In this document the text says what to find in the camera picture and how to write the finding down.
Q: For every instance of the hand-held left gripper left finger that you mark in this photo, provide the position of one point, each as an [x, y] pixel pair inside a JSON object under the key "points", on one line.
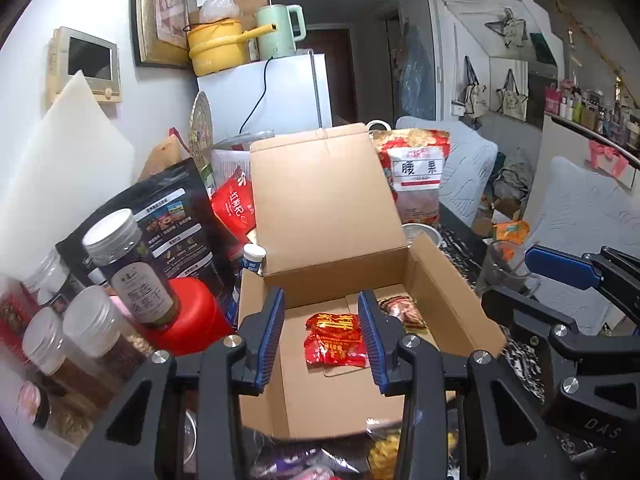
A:
{"points": [[267, 345]]}

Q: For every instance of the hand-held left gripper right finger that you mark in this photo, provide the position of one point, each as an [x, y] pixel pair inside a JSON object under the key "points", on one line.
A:
{"points": [[372, 350]]}

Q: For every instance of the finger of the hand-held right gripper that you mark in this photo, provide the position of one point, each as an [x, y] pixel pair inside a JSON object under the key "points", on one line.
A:
{"points": [[530, 317], [560, 266]]}

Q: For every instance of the red and gold snack packet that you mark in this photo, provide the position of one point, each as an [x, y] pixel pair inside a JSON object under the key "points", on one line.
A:
{"points": [[332, 340]]}

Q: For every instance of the clear waffle packet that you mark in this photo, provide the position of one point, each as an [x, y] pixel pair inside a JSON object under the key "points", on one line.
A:
{"points": [[382, 452]]}

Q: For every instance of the purple and white snack packet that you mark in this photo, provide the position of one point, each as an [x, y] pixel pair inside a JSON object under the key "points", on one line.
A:
{"points": [[295, 460]]}

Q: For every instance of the pink and red snack packet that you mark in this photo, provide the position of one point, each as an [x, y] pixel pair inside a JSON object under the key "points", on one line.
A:
{"points": [[312, 475]]}

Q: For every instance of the brown cardboard box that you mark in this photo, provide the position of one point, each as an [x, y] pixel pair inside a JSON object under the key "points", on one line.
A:
{"points": [[320, 200]]}

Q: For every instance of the brown snack packet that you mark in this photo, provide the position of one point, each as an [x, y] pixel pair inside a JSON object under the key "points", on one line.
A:
{"points": [[405, 310]]}

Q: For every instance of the glass mug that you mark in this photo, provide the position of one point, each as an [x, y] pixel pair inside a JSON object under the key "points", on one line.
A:
{"points": [[505, 270]]}

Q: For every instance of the orange packet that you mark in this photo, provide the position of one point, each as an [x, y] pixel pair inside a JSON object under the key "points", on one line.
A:
{"points": [[510, 232]]}

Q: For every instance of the large grey covered chair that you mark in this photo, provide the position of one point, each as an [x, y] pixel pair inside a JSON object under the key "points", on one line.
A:
{"points": [[580, 205]]}

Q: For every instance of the red plastic canister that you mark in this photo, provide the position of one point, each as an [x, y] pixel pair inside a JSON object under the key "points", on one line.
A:
{"points": [[195, 320]]}

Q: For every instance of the small brown carton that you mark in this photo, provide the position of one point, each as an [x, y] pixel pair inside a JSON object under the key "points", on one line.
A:
{"points": [[492, 212]]}

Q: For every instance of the blue tube with white cap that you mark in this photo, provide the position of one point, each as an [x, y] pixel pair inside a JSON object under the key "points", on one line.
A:
{"points": [[252, 260]]}

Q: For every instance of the white cabinet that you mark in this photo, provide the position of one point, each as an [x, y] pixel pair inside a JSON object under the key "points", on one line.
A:
{"points": [[550, 150]]}

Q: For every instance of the pink ribbon bow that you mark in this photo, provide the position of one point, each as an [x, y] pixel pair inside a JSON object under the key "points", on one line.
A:
{"points": [[607, 157]]}

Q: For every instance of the small metal bowl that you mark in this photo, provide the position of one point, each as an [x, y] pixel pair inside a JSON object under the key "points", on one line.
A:
{"points": [[422, 235]]}

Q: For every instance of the small grey covered chair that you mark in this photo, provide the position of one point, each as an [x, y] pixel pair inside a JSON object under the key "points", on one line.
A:
{"points": [[465, 160]]}

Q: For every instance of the red foil pouch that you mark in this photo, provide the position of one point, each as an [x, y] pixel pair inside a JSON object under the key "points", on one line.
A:
{"points": [[235, 205]]}

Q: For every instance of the tall jar with dark label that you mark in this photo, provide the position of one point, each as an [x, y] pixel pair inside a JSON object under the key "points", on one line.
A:
{"points": [[135, 270]]}

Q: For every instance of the black stand-up pouch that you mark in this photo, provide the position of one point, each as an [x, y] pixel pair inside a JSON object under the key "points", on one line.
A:
{"points": [[170, 220]]}

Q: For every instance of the row of cosmetic bottles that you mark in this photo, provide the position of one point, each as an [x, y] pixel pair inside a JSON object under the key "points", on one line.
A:
{"points": [[595, 110]]}

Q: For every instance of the jar of dark spice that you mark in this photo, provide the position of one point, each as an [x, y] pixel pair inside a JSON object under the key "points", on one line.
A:
{"points": [[100, 325]]}

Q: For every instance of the red and white nut bag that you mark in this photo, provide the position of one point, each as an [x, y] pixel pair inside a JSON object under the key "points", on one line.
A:
{"points": [[415, 175]]}

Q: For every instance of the beige tote bag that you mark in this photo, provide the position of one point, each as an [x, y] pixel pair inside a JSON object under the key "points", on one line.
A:
{"points": [[512, 100], [474, 95]]}

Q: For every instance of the white slotted basket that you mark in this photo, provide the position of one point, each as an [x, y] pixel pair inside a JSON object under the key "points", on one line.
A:
{"points": [[227, 165]]}

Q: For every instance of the jar of brown spice powder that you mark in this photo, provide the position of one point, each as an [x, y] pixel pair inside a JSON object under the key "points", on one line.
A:
{"points": [[55, 350]]}

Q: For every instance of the wooden board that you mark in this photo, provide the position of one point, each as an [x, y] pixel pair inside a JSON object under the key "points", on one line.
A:
{"points": [[167, 155]]}

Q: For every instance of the white cup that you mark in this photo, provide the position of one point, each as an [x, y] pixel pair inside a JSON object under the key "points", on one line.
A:
{"points": [[378, 125]]}

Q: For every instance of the clear plastic jar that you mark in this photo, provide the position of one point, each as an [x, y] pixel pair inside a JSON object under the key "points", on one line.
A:
{"points": [[50, 275]]}

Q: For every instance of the woven round plate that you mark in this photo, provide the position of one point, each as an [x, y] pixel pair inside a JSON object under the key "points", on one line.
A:
{"points": [[201, 125]]}

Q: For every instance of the small jar with pink lid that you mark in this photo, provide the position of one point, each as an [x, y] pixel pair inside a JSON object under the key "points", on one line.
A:
{"points": [[45, 410]]}

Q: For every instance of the blue hanging cover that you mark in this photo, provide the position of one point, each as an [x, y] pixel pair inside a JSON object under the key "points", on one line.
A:
{"points": [[417, 75]]}

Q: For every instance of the star shaped hanging bag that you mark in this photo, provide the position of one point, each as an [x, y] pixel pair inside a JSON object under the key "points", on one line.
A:
{"points": [[510, 30]]}

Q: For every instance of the white fridge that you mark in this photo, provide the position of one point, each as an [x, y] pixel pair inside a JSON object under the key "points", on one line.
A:
{"points": [[290, 95]]}

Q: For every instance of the jar of red chili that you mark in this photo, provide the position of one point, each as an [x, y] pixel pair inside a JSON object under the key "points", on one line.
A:
{"points": [[12, 320]]}

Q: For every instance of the white cutting board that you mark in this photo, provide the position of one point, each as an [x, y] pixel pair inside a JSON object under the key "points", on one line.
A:
{"points": [[65, 175]]}

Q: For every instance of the dark brown door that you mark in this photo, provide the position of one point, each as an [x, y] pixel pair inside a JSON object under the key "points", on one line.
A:
{"points": [[335, 75]]}

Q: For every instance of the yellow pot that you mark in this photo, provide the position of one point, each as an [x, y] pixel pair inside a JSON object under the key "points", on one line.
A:
{"points": [[215, 50]]}

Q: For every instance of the green electric kettle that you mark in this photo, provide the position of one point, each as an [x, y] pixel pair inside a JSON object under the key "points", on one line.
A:
{"points": [[275, 35]]}

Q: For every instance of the beige intercom panel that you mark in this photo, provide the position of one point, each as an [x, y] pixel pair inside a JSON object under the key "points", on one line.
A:
{"points": [[87, 60]]}

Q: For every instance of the clear plastic bag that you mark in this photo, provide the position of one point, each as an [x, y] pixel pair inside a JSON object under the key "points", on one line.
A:
{"points": [[220, 10]]}

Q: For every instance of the framed picture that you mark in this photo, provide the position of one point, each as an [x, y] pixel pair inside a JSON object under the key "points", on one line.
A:
{"points": [[160, 10]]}

